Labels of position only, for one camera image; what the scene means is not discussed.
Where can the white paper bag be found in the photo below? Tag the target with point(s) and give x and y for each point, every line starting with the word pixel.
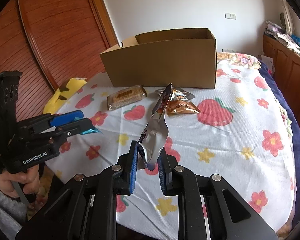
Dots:
pixel 266 61

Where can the small teal candy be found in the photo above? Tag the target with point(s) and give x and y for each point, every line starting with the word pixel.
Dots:
pixel 91 131

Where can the brown cardboard box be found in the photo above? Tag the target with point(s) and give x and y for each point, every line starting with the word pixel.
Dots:
pixel 160 65

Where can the wooden slatted wardrobe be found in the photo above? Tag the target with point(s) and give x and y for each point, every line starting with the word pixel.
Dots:
pixel 52 30

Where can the white wall switch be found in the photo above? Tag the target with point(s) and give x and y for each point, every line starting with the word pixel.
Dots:
pixel 230 16

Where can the patterned curtain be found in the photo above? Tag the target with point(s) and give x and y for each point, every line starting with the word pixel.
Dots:
pixel 288 17

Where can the glossy orange-brown snack packet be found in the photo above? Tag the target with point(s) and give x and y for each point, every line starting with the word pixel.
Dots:
pixel 181 107
pixel 180 95

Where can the yellow plush toy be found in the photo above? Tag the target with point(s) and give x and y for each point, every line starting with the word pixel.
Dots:
pixel 65 90

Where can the rose pattern blanket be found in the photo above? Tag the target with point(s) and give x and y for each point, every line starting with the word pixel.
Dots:
pixel 240 58

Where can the person's left hand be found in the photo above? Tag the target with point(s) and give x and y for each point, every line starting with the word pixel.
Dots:
pixel 27 180

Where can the stack of folded cloths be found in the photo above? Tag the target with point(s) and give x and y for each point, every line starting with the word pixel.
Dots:
pixel 280 36

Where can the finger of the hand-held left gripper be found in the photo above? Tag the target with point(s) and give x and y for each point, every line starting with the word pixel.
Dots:
pixel 67 117
pixel 80 126

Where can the wooden low cabinet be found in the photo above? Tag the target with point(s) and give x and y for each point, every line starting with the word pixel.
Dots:
pixel 287 65

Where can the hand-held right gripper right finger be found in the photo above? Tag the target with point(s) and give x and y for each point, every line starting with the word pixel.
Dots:
pixel 162 177

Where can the clear bread packet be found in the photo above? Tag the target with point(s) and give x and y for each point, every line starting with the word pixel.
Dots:
pixel 126 97

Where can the person's left forearm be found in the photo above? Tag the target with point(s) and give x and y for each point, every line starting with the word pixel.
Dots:
pixel 7 210

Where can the silver white snack packet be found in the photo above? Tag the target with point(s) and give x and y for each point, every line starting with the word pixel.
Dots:
pixel 156 132

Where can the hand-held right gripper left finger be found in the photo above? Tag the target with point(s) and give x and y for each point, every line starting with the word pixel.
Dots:
pixel 133 170

